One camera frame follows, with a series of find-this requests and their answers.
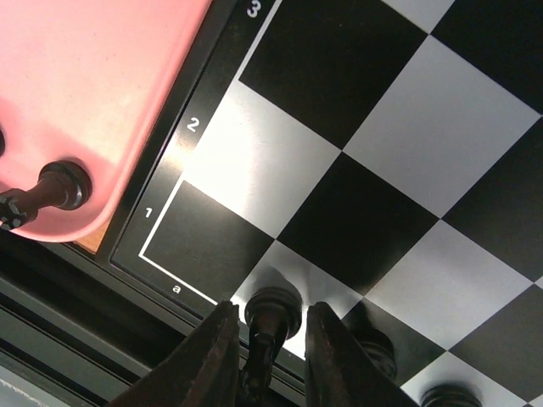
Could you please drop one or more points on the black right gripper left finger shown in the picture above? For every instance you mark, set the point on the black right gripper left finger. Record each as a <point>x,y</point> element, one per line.
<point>201,371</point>

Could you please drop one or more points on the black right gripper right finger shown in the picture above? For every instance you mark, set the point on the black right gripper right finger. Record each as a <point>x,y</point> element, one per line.
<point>337,370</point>

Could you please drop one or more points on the black bishop piece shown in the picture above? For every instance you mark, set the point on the black bishop piece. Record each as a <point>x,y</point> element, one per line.
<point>380,350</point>

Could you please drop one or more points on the black knight piece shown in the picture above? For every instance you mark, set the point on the black knight piece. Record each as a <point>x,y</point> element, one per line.
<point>273,315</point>

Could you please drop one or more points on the black king piece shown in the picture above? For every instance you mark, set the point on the black king piece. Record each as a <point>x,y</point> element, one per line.
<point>450,395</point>

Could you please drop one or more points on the black queen piece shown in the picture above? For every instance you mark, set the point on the black queen piece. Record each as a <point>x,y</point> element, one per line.
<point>61,184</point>

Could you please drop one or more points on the black white chess board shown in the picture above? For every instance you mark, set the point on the black white chess board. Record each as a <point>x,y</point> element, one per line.
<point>382,156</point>

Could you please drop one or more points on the pink plastic tray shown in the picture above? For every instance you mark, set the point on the pink plastic tray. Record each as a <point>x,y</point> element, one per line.
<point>86,81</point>

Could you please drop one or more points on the black aluminium frame rail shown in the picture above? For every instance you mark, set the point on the black aluminium frame rail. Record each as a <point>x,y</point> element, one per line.
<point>86,326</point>

